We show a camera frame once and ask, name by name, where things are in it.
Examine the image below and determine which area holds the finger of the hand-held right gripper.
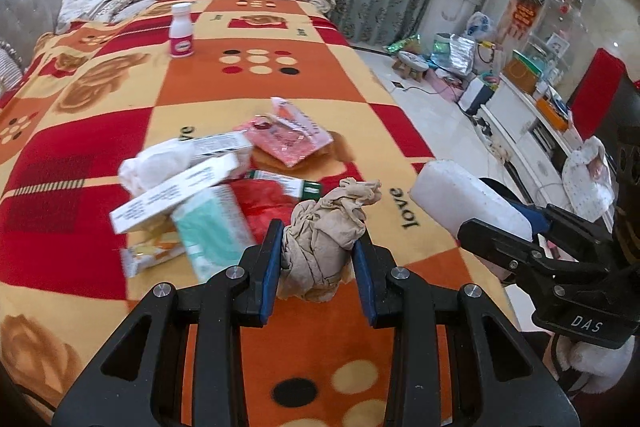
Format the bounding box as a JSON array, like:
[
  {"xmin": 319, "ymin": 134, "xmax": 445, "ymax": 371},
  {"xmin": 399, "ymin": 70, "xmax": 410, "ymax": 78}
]
[
  {"xmin": 479, "ymin": 179, "xmax": 615, "ymax": 253},
  {"xmin": 457, "ymin": 218, "xmax": 613, "ymax": 303}
]

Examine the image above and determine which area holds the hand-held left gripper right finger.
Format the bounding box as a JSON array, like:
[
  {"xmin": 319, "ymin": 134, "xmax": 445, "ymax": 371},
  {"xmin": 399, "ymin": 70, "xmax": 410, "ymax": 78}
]
[{"xmin": 352, "ymin": 234, "xmax": 581, "ymax": 427}]

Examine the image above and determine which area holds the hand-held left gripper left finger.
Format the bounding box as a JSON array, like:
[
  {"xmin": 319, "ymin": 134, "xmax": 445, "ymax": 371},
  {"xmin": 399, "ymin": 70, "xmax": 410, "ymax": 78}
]
[{"xmin": 52, "ymin": 219, "xmax": 286, "ymax": 427}]

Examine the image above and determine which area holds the beige stocking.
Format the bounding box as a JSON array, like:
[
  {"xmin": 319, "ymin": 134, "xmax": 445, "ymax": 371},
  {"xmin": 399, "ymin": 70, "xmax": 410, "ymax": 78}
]
[{"xmin": 277, "ymin": 178, "xmax": 383, "ymax": 303}]

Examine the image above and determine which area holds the white tissue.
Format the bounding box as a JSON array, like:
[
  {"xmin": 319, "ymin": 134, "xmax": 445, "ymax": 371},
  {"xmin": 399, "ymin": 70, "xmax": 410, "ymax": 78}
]
[{"xmin": 119, "ymin": 139, "xmax": 197, "ymax": 198}]

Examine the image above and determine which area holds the white dotted bag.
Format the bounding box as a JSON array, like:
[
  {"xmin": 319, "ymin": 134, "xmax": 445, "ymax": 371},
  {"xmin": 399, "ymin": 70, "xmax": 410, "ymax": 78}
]
[{"xmin": 562, "ymin": 137, "xmax": 616, "ymax": 220}]

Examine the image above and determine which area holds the red plastic bag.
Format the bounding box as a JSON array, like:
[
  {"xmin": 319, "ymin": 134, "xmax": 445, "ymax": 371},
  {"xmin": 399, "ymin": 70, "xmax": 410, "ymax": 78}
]
[{"xmin": 230, "ymin": 179, "xmax": 301, "ymax": 243}]

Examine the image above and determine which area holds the teal carton box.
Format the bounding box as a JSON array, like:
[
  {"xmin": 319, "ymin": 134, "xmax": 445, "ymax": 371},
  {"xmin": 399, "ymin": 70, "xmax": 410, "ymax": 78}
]
[{"xmin": 172, "ymin": 184, "xmax": 256, "ymax": 283}]

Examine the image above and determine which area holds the white television cabinet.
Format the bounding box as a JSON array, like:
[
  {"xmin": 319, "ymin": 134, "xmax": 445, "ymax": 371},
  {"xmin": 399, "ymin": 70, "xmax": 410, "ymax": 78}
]
[{"xmin": 480, "ymin": 77, "xmax": 601, "ymax": 208}]

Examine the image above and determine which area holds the green and white tube box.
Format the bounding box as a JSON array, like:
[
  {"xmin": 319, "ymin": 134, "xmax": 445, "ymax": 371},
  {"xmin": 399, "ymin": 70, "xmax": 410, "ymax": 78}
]
[{"xmin": 250, "ymin": 169, "xmax": 322, "ymax": 200}]

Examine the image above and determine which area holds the orange box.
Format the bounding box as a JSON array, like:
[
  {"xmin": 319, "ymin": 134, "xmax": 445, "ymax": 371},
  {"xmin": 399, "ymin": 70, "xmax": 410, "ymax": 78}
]
[{"xmin": 537, "ymin": 97, "xmax": 571, "ymax": 130}]

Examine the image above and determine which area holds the yellow snack wrapper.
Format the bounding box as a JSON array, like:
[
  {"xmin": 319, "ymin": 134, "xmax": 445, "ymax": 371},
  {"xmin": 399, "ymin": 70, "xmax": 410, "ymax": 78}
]
[{"xmin": 121, "ymin": 239, "xmax": 188, "ymax": 278}]

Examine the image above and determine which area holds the long white carton box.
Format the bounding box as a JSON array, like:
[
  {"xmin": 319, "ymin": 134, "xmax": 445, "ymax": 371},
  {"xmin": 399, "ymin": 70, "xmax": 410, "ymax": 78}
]
[{"xmin": 110, "ymin": 153, "xmax": 241, "ymax": 235}]

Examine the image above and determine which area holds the dark blue and white bag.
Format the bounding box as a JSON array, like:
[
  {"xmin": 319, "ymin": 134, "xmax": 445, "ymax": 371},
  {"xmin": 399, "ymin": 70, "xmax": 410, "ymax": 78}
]
[{"xmin": 462, "ymin": 79, "xmax": 496, "ymax": 115}]

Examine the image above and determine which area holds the small white carton box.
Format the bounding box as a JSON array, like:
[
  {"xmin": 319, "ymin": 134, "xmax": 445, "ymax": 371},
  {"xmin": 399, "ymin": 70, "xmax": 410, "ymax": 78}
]
[{"xmin": 192, "ymin": 132, "xmax": 253, "ymax": 180}]

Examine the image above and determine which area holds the red cloth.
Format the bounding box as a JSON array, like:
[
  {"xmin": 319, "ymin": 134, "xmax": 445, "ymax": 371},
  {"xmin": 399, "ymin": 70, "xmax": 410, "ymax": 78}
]
[{"xmin": 570, "ymin": 48, "xmax": 628, "ymax": 140}]

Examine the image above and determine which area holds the brown paper bag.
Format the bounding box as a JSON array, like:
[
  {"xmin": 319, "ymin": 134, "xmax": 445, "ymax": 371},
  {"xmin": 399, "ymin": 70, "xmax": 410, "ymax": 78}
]
[{"xmin": 502, "ymin": 57, "xmax": 543, "ymax": 95}]

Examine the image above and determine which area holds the black television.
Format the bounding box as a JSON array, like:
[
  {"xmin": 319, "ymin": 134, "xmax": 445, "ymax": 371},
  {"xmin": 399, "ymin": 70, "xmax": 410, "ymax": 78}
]
[{"xmin": 597, "ymin": 74, "xmax": 640, "ymax": 142}]

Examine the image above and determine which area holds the pink box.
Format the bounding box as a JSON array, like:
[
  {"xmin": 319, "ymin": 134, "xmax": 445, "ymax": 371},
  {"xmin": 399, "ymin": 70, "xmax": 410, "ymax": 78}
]
[{"xmin": 432, "ymin": 74, "xmax": 471, "ymax": 100}]

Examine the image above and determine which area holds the silver foil bag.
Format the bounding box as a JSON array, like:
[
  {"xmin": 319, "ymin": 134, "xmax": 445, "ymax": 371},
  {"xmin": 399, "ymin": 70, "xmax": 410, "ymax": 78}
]
[{"xmin": 447, "ymin": 34, "xmax": 476, "ymax": 75}]

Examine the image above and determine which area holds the small wooden stool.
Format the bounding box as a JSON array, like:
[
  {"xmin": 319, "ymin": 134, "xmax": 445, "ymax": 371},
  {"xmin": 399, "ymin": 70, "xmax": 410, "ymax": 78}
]
[{"xmin": 392, "ymin": 52, "xmax": 431, "ymax": 80}]

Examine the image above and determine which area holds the red hanging ornament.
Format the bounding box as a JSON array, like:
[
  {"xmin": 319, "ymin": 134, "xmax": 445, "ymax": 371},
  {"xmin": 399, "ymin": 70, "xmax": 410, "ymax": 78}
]
[{"xmin": 510, "ymin": 0, "xmax": 536, "ymax": 40}]

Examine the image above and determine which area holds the white plastic bag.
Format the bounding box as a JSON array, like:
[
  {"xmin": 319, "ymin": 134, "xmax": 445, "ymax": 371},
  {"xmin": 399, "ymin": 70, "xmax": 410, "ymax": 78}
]
[{"xmin": 467, "ymin": 12, "xmax": 496, "ymax": 40}]

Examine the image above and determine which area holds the orange red printed blanket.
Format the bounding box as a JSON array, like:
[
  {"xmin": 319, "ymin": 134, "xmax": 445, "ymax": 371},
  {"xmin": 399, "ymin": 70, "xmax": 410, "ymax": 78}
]
[{"xmin": 0, "ymin": 0, "xmax": 521, "ymax": 427}]

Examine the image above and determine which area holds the glass display cabinet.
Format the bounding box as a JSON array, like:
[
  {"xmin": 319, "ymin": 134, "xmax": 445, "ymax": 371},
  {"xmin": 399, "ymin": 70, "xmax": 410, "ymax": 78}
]
[{"xmin": 525, "ymin": 0, "xmax": 601, "ymax": 82}]

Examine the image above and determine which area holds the green foil packet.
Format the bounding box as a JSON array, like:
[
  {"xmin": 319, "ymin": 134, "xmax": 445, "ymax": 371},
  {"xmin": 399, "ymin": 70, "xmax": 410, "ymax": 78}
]
[{"xmin": 385, "ymin": 36, "xmax": 421, "ymax": 55}]

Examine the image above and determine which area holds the white bottle with pink label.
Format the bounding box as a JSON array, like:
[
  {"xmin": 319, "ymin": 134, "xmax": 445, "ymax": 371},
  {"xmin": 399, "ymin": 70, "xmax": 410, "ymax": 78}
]
[{"xmin": 169, "ymin": 3, "xmax": 196, "ymax": 59}]

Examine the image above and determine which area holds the white quilted cushion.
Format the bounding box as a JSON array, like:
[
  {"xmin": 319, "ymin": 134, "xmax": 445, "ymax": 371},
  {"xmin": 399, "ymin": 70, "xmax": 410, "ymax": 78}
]
[{"xmin": 55, "ymin": 0, "xmax": 138, "ymax": 32}]

